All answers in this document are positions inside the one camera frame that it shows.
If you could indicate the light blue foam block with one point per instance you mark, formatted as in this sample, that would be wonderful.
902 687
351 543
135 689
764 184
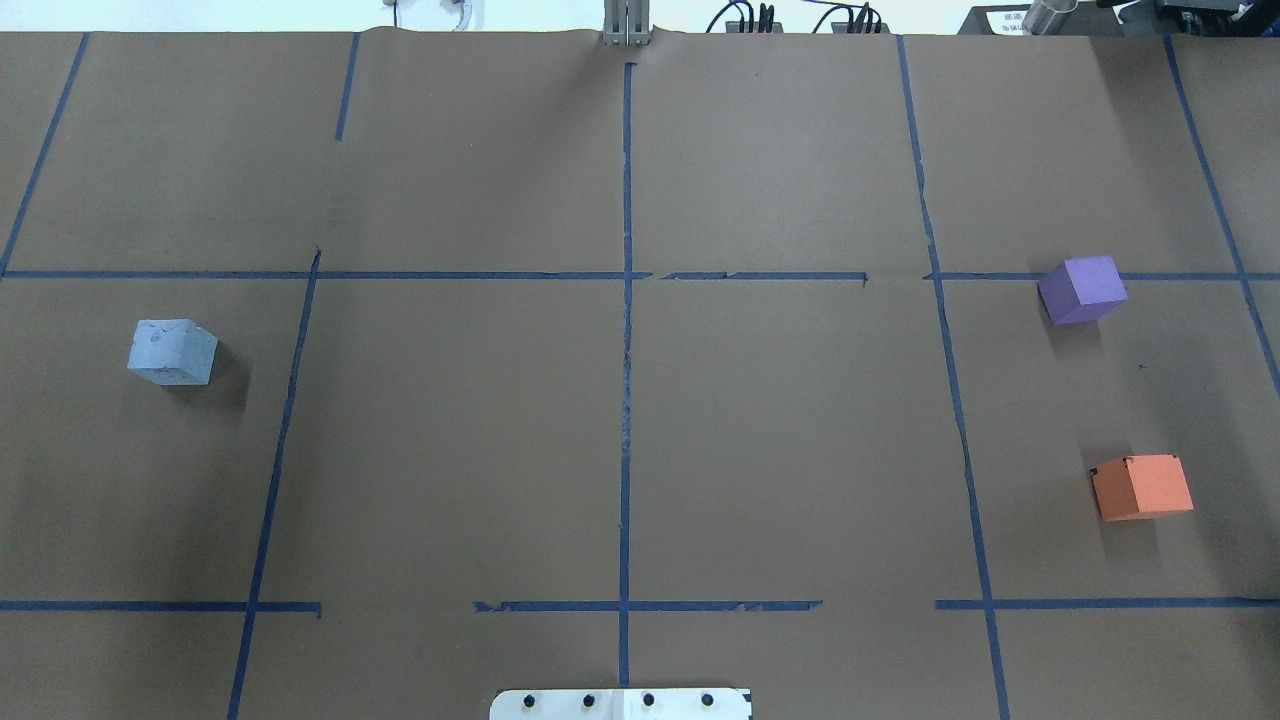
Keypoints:
172 352

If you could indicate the purple foam block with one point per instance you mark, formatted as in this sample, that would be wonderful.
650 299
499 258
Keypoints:
1081 290

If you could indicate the orange foam block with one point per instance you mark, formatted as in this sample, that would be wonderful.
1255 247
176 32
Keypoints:
1141 487

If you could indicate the metal cup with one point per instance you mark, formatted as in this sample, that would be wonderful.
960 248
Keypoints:
1047 17

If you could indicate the aluminium frame post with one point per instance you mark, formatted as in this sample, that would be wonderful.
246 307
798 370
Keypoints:
627 23

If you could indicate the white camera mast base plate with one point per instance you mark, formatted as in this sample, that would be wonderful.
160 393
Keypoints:
623 703

